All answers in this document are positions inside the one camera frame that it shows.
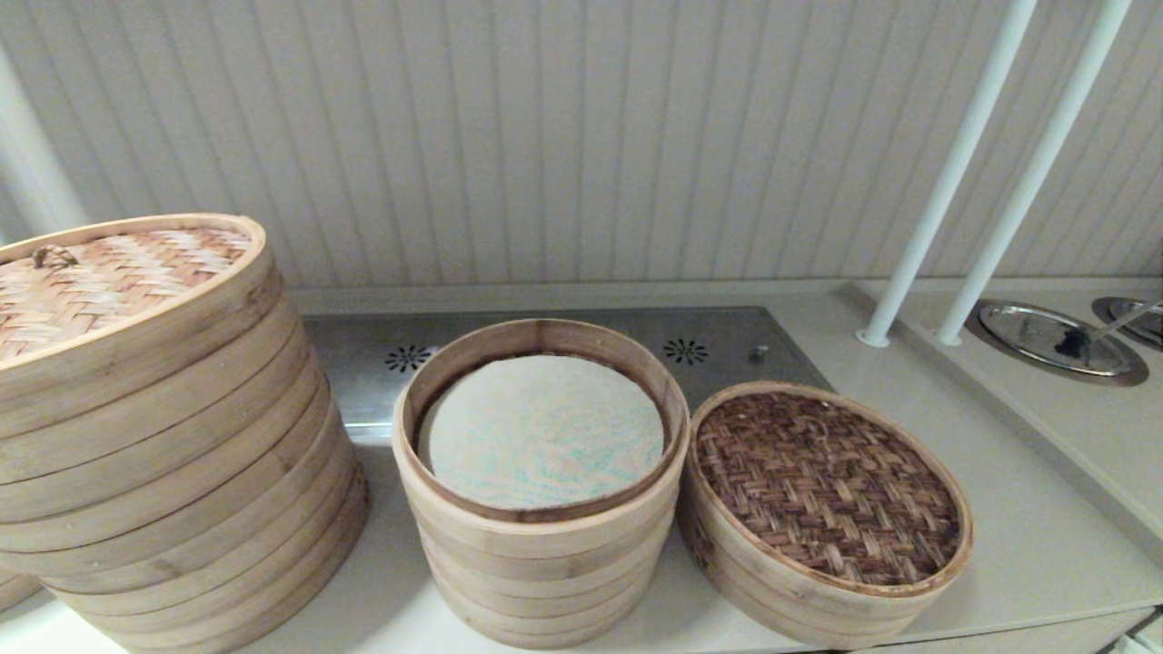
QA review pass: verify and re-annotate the dark woven bamboo steamer lid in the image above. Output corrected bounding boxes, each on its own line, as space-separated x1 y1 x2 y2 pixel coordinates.
683 381 975 637

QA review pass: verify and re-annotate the white round steamer liner cloth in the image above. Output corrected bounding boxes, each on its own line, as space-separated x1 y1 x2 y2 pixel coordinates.
418 352 667 511

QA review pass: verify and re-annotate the narrow bamboo steamer stack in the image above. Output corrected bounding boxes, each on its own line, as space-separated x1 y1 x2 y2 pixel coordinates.
391 316 691 650

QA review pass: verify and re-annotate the single bamboo steamer tray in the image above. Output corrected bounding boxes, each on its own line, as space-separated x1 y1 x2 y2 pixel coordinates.
677 504 928 651

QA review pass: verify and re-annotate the tall wide bamboo steamer stack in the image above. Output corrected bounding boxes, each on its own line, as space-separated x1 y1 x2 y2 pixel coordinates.
0 291 371 654

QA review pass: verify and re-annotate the round stainless steel pot lid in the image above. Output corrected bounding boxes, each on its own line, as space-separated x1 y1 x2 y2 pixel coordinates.
965 300 1150 387
1092 295 1163 353

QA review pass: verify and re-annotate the light woven bamboo steamer lid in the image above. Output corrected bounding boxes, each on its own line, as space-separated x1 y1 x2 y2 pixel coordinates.
0 213 299 439

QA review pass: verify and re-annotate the stainless steel steam plate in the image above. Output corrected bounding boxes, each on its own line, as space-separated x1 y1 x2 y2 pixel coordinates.
300 306 832 446

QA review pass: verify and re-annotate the white metal pole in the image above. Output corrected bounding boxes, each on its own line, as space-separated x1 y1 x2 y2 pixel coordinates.
857 0 1039 349
936 0 1135 347

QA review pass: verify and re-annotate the thick white pipe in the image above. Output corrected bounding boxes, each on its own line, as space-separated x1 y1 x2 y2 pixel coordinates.
0 45 92 237

